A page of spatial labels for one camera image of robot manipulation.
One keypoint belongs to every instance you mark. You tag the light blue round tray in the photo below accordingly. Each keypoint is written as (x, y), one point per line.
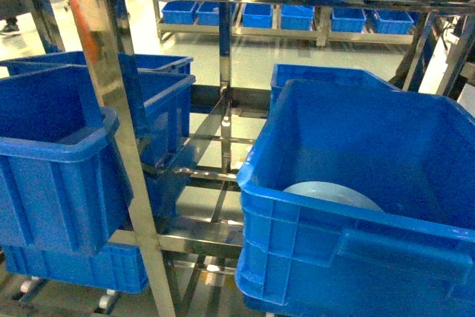
(333, 192)

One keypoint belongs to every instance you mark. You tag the blue bin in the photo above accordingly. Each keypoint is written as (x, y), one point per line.
(180, 12)
(208, 13)
(392, 22)
(297, 17)
(257, 16)
(348, 20)

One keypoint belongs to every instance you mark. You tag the stainless steel shelf rack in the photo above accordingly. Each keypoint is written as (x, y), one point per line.
(106, 40)

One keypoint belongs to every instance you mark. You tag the blue crate middle left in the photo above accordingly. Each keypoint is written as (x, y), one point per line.
(160, 106)

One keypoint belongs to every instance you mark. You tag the blue crate rear left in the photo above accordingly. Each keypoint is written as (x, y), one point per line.
(148, 62)

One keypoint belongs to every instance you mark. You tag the blue crate behind right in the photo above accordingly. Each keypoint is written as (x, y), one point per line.
(282, 73)

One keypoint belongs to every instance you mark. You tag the blue crate under left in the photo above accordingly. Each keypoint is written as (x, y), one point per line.
(117, 267)

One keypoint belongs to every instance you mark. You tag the blue crate front left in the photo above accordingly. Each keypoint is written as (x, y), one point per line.
(63, 184)

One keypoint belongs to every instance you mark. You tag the large blue crate front right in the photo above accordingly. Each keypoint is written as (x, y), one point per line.
(412, 154)

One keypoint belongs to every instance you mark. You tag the blue crate beneath right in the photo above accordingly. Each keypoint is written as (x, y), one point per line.
(299, 308)

